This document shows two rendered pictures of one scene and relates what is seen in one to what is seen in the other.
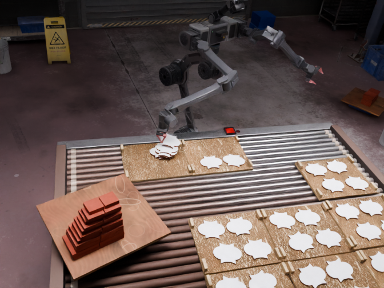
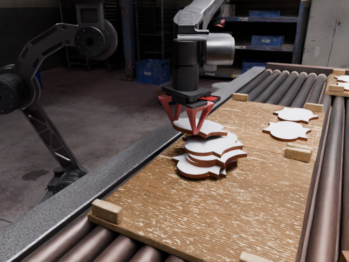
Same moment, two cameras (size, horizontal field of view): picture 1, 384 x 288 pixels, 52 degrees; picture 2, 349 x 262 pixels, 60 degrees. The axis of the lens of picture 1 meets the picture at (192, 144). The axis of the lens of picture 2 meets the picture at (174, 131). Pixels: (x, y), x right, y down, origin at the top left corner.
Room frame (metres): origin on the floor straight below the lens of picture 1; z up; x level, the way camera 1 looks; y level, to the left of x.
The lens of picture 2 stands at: (1.61, 0.67, 1.28)
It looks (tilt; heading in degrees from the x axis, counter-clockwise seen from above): 23 degrees down; 316
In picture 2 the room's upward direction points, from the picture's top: straight up
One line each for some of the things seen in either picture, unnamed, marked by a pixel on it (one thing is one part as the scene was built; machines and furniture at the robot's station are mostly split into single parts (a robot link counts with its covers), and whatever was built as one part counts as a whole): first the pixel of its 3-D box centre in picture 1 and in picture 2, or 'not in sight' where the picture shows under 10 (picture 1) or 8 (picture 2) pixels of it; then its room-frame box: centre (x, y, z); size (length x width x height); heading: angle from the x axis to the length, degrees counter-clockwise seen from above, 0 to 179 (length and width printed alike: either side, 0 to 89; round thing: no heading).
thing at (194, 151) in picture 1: (215, 155); (262, 123); (2.06, -0.17, 0.93); 0.41 x 0.35 x 0.02; 108
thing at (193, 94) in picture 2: (163, 124); (185, 79); (2.06, 0.20, 1.13); 0.10 x 0.07 x 0.07; 176
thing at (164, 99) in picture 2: not in sight; (178, 107); (2.08, 0.20, 1.06); 0.07 x 0.07 x 0.09; 86
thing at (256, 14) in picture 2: not in sight; (263, 14); (4.44, -4.19, 1.14); 0.50 x 0.38 x 0.11; 34
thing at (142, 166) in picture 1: (155, 160); (217, 186); (1.93, 0.23, 0.93); 0.41 x 0.35 x 0.02; 108
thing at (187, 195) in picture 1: (231, 190); not in sight; (1.76, -0.27, 0.90); 1.95 x 0.05 x 0.05; 107
